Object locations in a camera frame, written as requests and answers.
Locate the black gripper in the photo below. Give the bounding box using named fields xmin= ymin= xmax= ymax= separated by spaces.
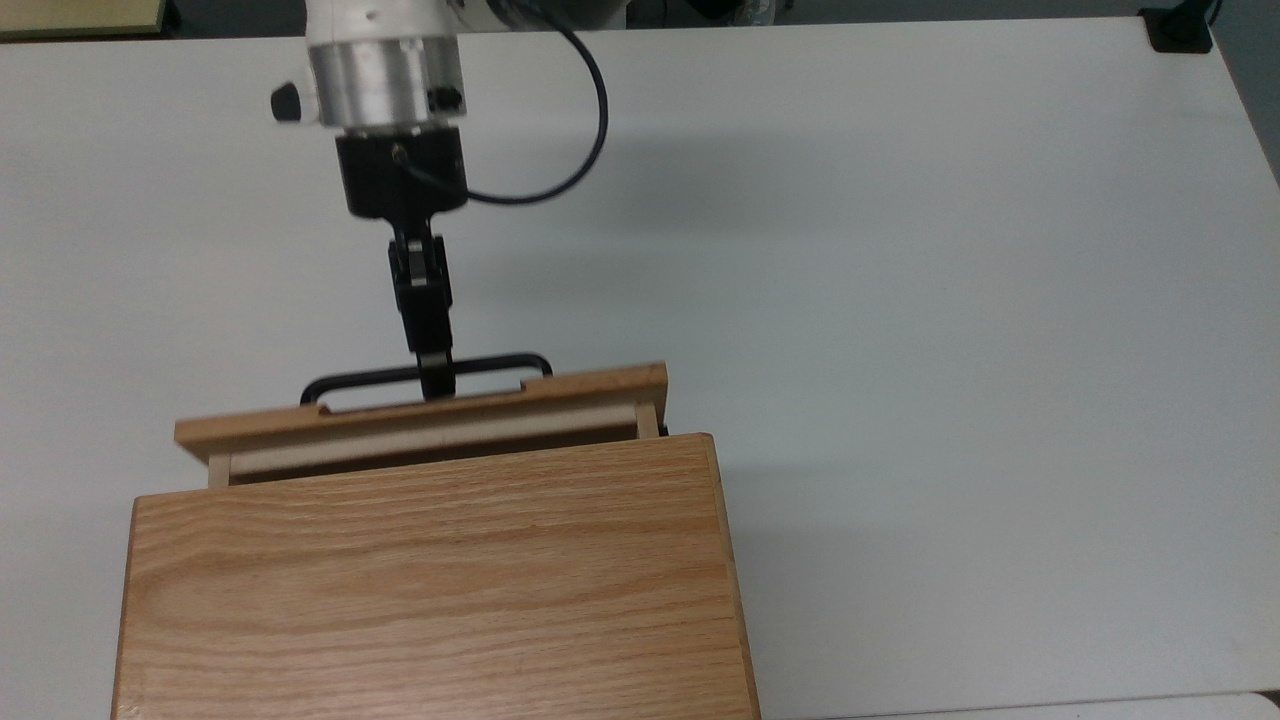
xmin=334 ymin=126 xmax=470 ymax=402

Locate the oak wooden drawer cabinet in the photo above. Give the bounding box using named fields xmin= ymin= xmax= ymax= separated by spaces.
xmin=110 ymin=433 xmax=762 ymax=720

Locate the wooden drawer with black handle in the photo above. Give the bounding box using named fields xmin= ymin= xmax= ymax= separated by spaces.
xmin=175 ymin=352 xmax=669 ymax=489

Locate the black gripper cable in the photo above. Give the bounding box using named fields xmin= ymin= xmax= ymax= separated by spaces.
xmin=404 ymin=0 xmax=610 ymax=207

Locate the black table clamp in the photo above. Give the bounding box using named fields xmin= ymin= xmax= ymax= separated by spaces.
xmin=1140 ymin=5 xmax=1215 ymax=54

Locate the pale yellow board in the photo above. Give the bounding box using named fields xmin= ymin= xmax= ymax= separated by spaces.
xmin=0 ymin=0 xmax=169 ymax=38

